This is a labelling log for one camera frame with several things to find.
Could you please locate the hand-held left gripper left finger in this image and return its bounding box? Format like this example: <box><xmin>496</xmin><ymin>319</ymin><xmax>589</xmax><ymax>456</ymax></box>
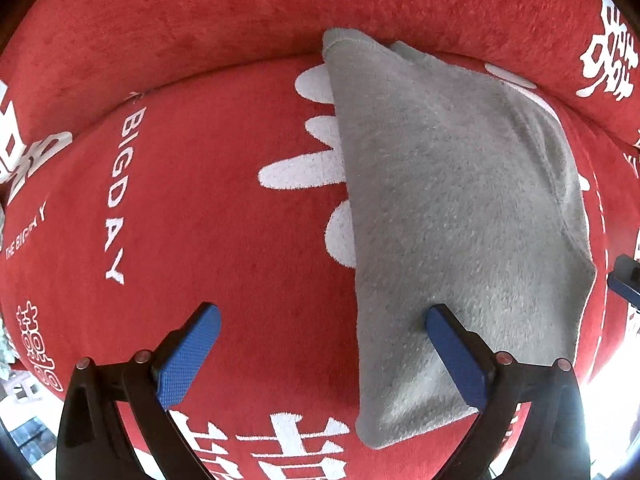
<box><xmin>55</xmin><ymin>302</ymin><xmax>222</xmax><ymax>480</ymax></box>

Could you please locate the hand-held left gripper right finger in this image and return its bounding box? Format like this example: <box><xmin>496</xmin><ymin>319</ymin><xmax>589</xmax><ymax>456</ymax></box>
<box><xmin>424</xmin><ymin>303</ymin><xmax>589</xmax><ymax>480</ymax></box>

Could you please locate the grey knit sweater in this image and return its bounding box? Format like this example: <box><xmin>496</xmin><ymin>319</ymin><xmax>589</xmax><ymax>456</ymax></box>
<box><xmin>321</xmin><ymin>27</ymin><xmax>597</xmax><ymax>451</ymax></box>

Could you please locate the plastic stool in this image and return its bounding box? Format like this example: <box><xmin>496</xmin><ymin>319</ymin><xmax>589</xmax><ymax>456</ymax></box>
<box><xmin>0</xmin><ymin>371</ymin><xmax>47</xmax><ymax>406</ymax></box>

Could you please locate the red printed blanket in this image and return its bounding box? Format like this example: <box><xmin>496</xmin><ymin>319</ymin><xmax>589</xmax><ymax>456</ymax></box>
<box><xmin>0</xmin><ymin>0</ymin><xmax>640</xmax><ymax>480</ymax></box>

